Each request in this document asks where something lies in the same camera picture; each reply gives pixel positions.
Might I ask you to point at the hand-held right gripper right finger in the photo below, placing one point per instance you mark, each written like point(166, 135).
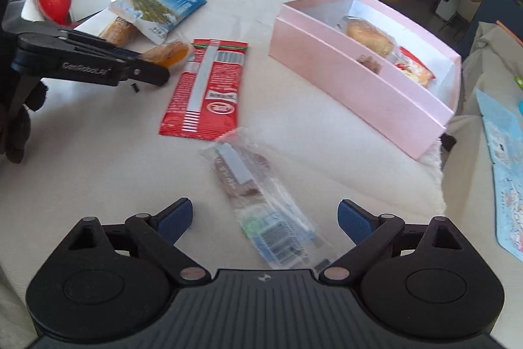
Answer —
point(355, 220)

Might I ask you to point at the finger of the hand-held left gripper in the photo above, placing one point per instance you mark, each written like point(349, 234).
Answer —
point(122, 52)
point(149, 73)

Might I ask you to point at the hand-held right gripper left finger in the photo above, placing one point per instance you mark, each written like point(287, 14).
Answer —
point(177, 220)

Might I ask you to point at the long orange bread packet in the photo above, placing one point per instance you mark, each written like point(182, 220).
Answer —
point(118, 31)

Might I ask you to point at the small orange cake packet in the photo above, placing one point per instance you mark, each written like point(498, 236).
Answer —
point(169, 51)

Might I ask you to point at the red striped snack packet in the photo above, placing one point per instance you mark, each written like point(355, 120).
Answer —
point(204, 87)

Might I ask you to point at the blue white seaweed packet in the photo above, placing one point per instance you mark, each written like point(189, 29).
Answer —
point(159, 5)

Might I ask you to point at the clear brown cake packet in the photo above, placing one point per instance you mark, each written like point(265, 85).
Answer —
point(245, 185)

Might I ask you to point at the pink cardboard box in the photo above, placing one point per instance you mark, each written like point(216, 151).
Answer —
point(359, 95)

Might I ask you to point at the round bread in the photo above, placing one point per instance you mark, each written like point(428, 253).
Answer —
point(369, 38)

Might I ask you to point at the person's left hand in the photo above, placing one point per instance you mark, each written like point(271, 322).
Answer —
point(18, 128)

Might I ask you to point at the light blue printed card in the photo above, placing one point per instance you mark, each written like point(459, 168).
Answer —
point(496, 128)

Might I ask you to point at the grey covered sofa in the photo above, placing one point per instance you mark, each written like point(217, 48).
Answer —
point(486, 62)

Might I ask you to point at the green toy car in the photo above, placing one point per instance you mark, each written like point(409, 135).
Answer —
point(519, 81)

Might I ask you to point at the long orange cushion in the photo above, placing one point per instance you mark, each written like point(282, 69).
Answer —
point(508, 32)

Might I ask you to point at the beige chair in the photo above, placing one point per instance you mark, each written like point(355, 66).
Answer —
point(470, 3)

